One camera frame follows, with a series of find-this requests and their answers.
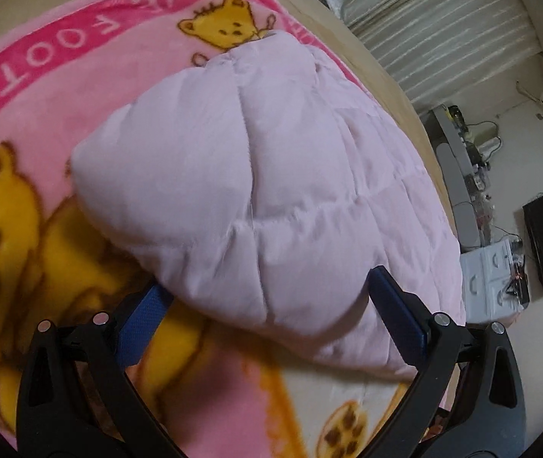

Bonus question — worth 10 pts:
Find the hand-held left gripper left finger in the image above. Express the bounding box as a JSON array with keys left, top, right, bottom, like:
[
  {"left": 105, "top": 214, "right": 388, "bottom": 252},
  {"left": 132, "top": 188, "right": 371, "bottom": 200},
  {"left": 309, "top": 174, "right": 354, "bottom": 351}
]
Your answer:
[{"left": 16, "top": 282, "right": 187, "bottom": 458}]

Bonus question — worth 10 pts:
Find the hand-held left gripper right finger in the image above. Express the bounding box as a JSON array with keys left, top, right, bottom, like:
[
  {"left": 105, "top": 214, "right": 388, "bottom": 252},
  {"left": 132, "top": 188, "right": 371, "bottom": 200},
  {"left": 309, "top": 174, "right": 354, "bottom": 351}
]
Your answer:
[{"left": 369, "top": 266, "right": 527, "bottom": 458}]

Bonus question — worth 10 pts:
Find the light pink quilted coat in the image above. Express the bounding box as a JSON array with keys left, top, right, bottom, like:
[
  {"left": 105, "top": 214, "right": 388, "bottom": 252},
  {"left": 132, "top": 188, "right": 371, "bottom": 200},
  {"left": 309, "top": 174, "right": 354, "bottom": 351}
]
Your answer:
[{"left": 69, "top": 29, "right": 467, "bottom": 382}]

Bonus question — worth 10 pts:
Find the white drawer cabinet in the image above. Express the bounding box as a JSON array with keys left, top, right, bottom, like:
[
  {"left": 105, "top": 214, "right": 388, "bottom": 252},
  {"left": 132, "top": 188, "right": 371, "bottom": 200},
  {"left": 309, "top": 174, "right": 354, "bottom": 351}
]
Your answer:
[{"left": 459, "top": 241, "right": 532, "bottom": 327}]

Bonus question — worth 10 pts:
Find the grey shelf unit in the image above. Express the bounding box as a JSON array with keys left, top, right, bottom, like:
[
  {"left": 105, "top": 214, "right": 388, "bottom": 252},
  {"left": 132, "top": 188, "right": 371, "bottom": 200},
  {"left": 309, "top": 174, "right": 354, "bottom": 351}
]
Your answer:
[{"left": 426, "top": 103, "right": 492, "bottom": 251}]

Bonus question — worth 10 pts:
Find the pink bear printed blanket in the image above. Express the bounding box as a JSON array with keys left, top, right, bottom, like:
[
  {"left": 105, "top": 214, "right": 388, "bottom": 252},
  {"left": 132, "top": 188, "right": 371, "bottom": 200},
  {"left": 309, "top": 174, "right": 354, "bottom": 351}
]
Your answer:
[{"left": 0, "top": 0, "right": 448, "bottom": 458}]

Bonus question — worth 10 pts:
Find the pale striped curtain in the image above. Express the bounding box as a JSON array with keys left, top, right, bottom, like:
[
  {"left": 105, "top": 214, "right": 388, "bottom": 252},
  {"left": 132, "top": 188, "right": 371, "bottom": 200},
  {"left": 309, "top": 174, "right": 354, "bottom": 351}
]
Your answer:
[{"left": 310, "top": 0, "right": 543, "bottom": 106}]

